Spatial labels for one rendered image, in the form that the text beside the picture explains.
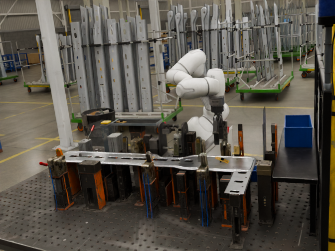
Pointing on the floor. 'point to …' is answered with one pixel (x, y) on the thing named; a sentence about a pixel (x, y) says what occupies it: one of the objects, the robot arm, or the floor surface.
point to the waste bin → (98, 113)
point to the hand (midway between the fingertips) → (219, 138)
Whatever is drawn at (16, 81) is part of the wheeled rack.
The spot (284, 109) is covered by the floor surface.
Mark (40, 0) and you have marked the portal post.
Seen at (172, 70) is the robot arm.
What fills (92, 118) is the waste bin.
